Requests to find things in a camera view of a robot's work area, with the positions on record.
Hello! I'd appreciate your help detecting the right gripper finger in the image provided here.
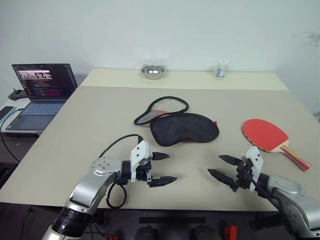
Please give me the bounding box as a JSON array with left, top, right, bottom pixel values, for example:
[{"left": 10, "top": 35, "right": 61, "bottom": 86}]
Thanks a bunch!
[
  {"left": 207, "top": 168, "right": 239, "bottom": 193},
  {"left": 218, "top": 154, "right": 242, "bottom": 167}
]

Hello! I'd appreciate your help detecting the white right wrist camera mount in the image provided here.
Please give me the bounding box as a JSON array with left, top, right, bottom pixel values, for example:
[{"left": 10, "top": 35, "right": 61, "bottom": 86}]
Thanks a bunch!
[{"left": 241, "top": 146, "right": 265, "bottom": 194}]

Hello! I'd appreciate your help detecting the red table tennis paddle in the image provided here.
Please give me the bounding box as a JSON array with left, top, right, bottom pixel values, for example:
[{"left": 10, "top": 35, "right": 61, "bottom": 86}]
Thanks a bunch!
[{"left": 241, "top": 118, "right": 314, "bottom": 172}]

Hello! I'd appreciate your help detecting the dark rounded shape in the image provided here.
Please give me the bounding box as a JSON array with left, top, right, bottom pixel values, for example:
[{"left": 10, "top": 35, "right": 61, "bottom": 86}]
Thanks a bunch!
[
  {"left": 191, "top": 223, "right": 222, "bottom": 240},
  {"left": 133, "top": 224, "right": 161, "bottom": 240}
]

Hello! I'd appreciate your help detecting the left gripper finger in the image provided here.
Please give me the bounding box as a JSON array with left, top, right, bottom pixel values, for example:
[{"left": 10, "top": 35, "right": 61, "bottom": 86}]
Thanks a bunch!
[
  {"left": 148, "top": 176, "right": 178, "bottom": 189},
  {"left": 151, "top": 151, "right": 171, "bottom": 162}
]

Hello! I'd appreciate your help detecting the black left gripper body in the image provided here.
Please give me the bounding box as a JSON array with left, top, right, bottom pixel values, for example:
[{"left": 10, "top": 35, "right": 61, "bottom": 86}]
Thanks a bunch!
[{"left": 136, "top": 159, "right": 154, "bottom": 189}]

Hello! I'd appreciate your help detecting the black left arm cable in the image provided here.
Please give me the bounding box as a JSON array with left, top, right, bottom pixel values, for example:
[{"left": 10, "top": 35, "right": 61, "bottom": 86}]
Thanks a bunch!
[{"left": 98, "top": 134, "right": 143, "bottom": 209}]

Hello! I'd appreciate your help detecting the white side table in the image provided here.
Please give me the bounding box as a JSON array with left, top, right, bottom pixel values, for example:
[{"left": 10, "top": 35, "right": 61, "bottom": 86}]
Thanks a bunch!
[{"left": 0, "top": 97, "right": 46, "bottom": 138}]

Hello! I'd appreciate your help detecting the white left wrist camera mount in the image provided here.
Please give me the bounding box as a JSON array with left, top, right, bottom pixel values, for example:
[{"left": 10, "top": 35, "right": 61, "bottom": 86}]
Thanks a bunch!
[{"left": 129, "top": 140, "right": 154, "bottom": 182}]

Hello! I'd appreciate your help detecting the open blue-grey laptop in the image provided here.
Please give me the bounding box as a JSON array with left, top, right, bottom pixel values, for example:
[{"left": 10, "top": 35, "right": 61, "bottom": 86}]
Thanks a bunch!
[{"left": 4, "top": 63, "right": 79, "bottom": 132}]

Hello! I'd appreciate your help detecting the small white plastic bottle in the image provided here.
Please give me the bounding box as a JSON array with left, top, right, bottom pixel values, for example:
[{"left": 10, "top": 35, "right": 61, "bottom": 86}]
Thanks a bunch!
[{"left": 214, "top": 58, "right": 230, "bottom": 81}]

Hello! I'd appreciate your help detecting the thin black laptop cable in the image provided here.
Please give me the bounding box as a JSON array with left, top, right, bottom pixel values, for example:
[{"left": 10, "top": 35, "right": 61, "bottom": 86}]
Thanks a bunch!
[{"left": 0, "top": 107, "right": 23, "bottom": 165}]

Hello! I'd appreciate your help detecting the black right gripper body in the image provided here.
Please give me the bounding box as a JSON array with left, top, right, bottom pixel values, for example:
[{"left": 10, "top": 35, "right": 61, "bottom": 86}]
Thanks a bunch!
[{"left": 233, "top": 159, "right": 254, "bottom": 194}]

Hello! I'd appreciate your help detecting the large red plastic block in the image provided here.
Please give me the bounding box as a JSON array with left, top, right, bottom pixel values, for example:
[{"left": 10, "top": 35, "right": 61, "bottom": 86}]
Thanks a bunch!
[{"left": 223, "top": 224, "right": 238, "bottom": 240}]

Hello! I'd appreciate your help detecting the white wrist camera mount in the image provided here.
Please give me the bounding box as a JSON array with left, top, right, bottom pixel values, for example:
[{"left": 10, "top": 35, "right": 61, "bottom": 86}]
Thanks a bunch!
[
  {"left": 129, "top": 140, "right": 154, "bottom": 182},
  {"left": 241, "top": 146, "right": 265, "bottom": 194}
]

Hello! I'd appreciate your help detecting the stainless steel bowl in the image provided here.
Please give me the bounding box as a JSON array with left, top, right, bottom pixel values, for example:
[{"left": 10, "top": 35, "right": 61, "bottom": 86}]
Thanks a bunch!
[{"left": 140, "top": 63, "right": 169, "bottom": 81}]

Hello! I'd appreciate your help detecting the black handheld controller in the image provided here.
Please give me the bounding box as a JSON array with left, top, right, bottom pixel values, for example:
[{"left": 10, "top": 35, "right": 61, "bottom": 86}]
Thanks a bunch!
[{"left": 7, "top": 88, "right": 29, "bottom": 101}]

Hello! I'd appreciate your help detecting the black smartphone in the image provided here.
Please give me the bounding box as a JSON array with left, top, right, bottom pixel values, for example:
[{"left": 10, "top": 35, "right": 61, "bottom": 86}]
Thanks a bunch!
[{"left": 0, "top": 106, "right": 16, "bottom": 121}]

